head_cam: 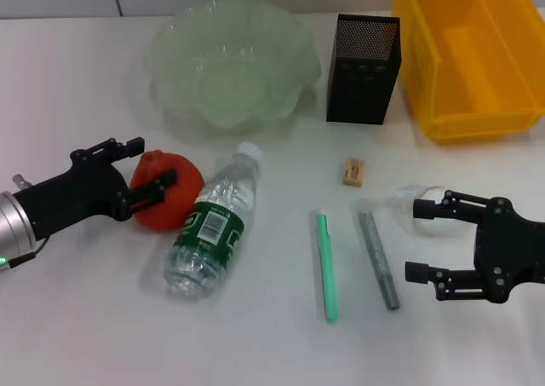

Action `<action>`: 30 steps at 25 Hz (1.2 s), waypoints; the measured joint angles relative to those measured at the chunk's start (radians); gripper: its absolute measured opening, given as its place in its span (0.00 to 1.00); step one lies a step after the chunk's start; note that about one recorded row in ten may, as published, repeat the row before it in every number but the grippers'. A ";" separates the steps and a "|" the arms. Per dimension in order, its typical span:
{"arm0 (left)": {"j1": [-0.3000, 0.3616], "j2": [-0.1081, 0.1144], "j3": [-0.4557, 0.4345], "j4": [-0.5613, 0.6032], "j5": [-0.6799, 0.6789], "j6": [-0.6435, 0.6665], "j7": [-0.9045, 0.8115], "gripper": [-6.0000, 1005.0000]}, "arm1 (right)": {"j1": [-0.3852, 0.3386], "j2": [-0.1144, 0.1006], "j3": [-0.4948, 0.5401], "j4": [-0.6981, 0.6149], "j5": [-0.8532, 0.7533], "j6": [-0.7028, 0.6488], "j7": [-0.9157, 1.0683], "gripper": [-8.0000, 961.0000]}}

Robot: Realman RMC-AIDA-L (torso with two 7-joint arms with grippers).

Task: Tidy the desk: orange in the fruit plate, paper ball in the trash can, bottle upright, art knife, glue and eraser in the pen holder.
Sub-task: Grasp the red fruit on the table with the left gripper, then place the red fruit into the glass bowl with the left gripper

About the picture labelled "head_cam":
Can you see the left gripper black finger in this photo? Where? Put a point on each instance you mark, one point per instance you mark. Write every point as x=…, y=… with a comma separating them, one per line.
x=153, y=186
x=123, y=146

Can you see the black mesh pen holder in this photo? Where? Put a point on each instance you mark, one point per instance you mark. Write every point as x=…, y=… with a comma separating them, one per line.
x=362, y=83

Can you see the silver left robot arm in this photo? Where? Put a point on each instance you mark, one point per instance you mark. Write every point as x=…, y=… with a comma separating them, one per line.
x=15, y=224

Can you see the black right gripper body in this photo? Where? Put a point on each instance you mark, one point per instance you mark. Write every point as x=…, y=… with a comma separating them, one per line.
x=511, y=249

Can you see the clear green-label water bottle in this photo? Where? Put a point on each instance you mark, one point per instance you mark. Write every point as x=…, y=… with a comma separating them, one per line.
x=213, y=198

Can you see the white paper ball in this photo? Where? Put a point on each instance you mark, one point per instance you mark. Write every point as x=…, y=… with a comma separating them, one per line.
x=430, y=228

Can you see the grey pen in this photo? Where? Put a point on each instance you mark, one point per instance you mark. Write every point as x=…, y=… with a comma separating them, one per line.
x=379, y=262

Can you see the yellow plastic bin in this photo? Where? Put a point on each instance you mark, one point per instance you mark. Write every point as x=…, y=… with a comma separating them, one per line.
x=481, y=75

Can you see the green pen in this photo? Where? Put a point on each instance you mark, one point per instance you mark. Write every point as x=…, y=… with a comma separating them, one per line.
x=327, y=266

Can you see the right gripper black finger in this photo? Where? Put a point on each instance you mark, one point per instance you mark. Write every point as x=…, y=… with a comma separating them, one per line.
x=426, y=209
x=417, y=272

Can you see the beige eraser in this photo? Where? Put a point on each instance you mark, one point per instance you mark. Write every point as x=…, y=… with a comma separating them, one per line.
x=353, y=172

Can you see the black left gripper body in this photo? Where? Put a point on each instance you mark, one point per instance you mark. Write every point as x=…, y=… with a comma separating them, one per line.
x=76, y=198

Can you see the red-orange fruit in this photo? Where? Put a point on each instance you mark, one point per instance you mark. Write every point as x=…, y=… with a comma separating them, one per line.
x=183, y=198

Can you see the pale green glass fruit plate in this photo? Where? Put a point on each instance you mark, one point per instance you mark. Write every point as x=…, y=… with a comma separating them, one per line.
x=230, y=62

